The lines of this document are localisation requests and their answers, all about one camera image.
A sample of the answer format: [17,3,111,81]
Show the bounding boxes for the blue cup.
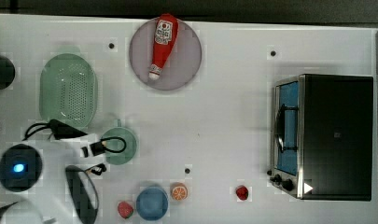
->
[136,186,169,221]

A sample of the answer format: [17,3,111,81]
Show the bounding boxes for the green perforated colander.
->
[39,46,98,129]

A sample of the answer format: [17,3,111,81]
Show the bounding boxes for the red strawberry toy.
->
[118,201,134,219]

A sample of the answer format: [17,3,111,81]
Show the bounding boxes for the grey round plate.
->
[129,18,202,91]

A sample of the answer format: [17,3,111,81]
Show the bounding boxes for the small red fruit toy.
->
[235,185,249,201]

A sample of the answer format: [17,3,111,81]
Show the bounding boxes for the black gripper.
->
[81,142,105,158]

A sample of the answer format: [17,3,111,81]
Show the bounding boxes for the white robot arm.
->
[0,134,105,224]

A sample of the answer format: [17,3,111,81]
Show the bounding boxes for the large black pot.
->
[0,55,15,90]

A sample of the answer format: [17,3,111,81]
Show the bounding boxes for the black toaster oven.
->
[267,74,374,202]

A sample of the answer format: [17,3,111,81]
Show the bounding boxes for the orange slice toy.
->
[171,183,189,201]

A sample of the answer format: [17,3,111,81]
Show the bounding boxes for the green mug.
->
[101,119,138,165]

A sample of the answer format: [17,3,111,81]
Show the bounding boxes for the red ketchup bottle toy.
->
[148,13,179,80]

